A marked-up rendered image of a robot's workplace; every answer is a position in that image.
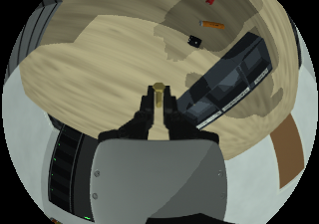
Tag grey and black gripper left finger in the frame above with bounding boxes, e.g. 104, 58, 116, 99
98, 86, 155, 145

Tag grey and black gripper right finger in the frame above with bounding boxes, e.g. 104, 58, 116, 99
162, 86, 219, 145

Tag dark grey bin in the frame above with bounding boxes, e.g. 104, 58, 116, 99
176, 32, 273, 130

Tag orange battery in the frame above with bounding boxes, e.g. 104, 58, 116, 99
199, 21, 224, 29

